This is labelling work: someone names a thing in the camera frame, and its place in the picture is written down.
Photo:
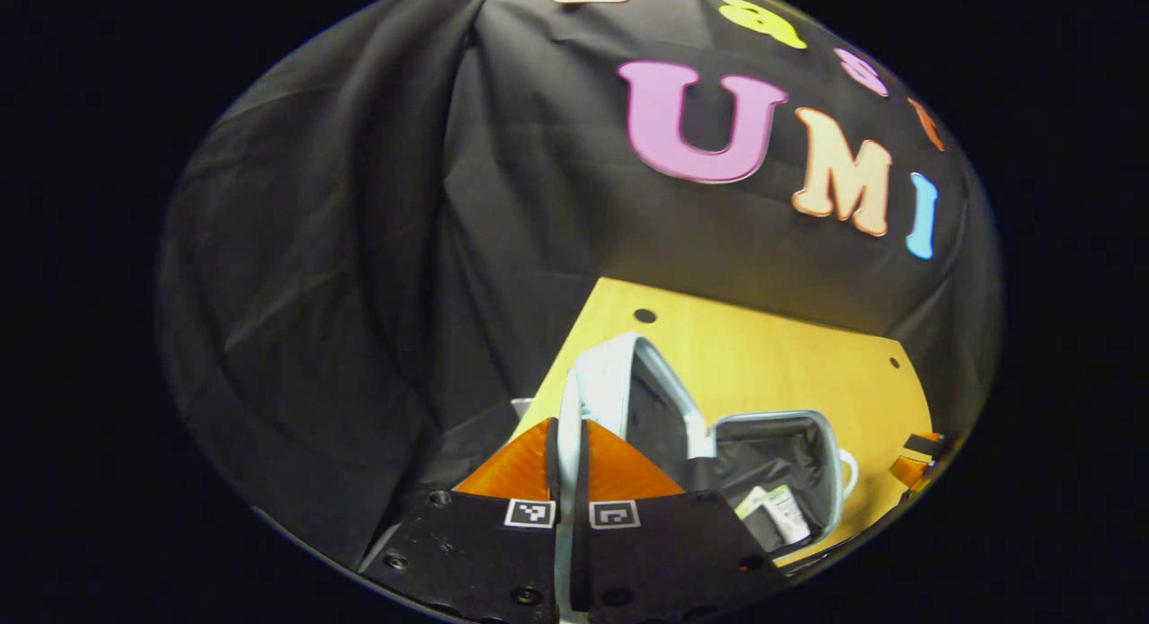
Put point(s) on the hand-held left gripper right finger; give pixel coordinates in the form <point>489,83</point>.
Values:
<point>655,552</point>

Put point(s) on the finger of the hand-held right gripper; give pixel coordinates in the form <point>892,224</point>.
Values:
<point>917,462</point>

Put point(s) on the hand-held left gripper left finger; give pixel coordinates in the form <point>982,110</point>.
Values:
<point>485,552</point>

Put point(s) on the green and white tube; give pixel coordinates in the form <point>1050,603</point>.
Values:
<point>752,503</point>

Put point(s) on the white skin care tube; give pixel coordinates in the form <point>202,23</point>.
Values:
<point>788,512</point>

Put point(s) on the small white suitcase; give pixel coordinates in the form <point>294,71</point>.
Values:
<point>664,408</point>

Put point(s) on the black backdrop cloth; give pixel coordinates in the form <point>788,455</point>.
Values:
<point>404,247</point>

